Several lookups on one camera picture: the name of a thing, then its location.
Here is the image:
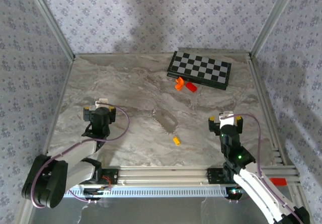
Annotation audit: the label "grey metal sheet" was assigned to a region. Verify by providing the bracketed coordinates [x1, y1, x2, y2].
[25, 196, 277, 224]

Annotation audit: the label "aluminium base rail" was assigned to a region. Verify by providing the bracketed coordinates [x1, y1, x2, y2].
[102, 166, 301, 187]

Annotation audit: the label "orange curved plastic piece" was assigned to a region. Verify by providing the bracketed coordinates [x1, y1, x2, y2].
[175, 77, 186, 92]

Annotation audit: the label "red plastic block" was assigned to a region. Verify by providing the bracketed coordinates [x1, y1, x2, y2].
[185, 81, 199, 93]

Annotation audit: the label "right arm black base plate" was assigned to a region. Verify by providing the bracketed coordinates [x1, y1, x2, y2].
[206, 168, 227, 184]

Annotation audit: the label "aluminium frame post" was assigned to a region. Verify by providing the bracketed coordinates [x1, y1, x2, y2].
[25, 0, 76, 60]
[250, 0, 301, 56]

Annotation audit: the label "black grey folding chessboard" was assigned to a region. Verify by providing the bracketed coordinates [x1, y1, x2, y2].
[167, 50, 232, 91]

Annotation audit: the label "small circuit board with leds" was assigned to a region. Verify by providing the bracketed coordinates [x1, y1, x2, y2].
[227, 187, 245, 197]

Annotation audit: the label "red clamp block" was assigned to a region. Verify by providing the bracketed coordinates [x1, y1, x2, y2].
[269, 177, 287, 187]

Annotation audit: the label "aluminium table side rail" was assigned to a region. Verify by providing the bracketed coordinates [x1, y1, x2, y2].
[248, 54, 289, 167]
[41, 56, 75, 159]

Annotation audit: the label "white slotted cable duct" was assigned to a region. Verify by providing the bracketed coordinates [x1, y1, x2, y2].
[64, 185, 241, 198]

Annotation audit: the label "silver keys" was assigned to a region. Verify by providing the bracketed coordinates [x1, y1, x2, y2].
[151, 109, 179, 136]

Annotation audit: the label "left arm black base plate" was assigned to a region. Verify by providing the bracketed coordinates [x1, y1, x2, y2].
[100, 168, 119, 185]

